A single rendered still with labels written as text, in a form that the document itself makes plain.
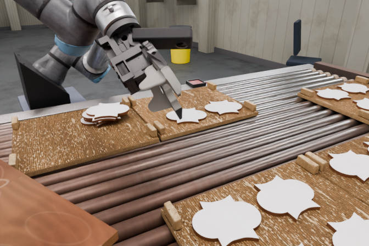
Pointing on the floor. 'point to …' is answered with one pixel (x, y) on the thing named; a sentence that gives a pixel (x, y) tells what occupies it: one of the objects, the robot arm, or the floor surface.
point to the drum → (176, 57)
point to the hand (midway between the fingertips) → (184, 107)
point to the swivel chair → (294, 60)
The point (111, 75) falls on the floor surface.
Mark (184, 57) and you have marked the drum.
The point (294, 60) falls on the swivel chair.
